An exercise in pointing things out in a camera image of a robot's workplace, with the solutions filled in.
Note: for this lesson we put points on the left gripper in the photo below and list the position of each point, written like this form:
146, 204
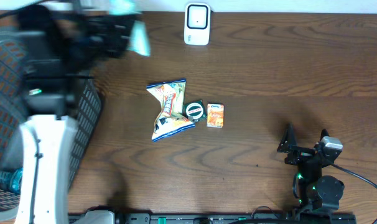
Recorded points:
121, 25

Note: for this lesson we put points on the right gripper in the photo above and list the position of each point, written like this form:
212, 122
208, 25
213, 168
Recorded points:
301, 154

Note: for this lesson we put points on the teal tissue packet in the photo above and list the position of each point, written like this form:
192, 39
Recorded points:
139, 40

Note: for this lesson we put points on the small orange box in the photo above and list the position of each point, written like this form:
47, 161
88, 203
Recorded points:
215, 115

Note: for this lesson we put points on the yellow snack bag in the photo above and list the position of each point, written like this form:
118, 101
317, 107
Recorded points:
170, 120

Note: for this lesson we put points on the small green box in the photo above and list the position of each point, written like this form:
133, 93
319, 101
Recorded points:
195, 111

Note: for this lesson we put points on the blue mouthwash bottle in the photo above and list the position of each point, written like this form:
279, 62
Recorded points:
11, 180

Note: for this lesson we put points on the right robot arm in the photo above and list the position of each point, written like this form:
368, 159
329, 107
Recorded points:
319, 193

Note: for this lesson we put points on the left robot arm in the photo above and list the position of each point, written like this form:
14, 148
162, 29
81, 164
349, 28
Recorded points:
61, 47

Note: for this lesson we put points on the white barcode scanner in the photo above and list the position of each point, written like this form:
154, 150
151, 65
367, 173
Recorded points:
197, 24

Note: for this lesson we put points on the grey plastic basket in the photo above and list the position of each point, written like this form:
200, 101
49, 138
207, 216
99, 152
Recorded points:
11, 114

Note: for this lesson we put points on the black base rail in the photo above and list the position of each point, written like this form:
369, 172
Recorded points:
145, 218

